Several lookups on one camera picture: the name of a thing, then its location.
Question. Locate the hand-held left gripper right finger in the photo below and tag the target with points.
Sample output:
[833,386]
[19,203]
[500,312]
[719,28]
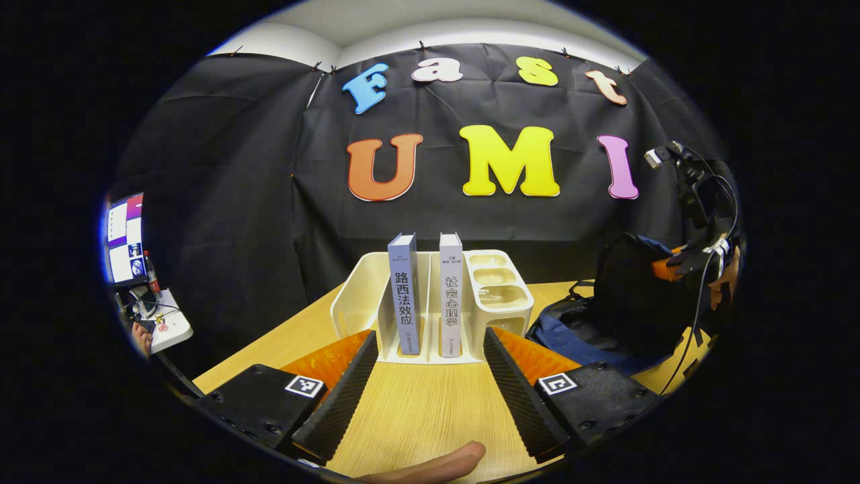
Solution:
[521,403]

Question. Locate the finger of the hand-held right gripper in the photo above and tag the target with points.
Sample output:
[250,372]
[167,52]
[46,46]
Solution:
[665,267]

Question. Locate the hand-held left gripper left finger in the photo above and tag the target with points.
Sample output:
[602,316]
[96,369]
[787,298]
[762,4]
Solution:
[342,403]

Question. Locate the blue schoolbag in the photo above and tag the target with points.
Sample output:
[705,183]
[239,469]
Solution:
[631,296]

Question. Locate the cream plastic bookshelf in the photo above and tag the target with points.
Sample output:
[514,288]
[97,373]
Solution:
[497,296]

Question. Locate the blue-grey book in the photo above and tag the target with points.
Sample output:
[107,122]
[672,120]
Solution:
[403,296]

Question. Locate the white book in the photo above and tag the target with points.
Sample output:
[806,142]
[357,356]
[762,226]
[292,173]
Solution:
[451,296]

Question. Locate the white side table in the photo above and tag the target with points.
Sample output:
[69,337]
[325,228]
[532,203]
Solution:
[171,329]

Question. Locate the black backdrop cloth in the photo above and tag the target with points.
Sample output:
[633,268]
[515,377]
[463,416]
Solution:
[235,202]

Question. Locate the red bottle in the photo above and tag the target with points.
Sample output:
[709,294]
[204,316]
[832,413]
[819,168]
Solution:
[152,272]

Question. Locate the computer monitor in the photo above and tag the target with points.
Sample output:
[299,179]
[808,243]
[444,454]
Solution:
[124,238]

